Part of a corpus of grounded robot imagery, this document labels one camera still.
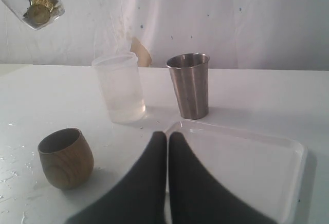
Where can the white rectangular tray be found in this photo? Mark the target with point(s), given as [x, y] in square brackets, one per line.
[264, 171]

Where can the stainless steel cup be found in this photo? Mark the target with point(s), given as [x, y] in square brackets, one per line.
[189, 75]

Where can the gold coins and brown cubes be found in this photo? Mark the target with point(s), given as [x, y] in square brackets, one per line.
[41, 13]

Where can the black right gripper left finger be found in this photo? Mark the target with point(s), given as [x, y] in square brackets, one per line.
[139, 197]

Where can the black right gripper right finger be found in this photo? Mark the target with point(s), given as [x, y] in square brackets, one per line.
[196, 196]

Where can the brown wooden cup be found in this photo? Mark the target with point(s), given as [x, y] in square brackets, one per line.
[66, 158]

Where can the clear plastic shaker cup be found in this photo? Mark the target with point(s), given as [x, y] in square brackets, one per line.
[15, 3]

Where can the translucent plastic container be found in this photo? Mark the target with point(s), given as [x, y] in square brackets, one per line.
[121, 88]

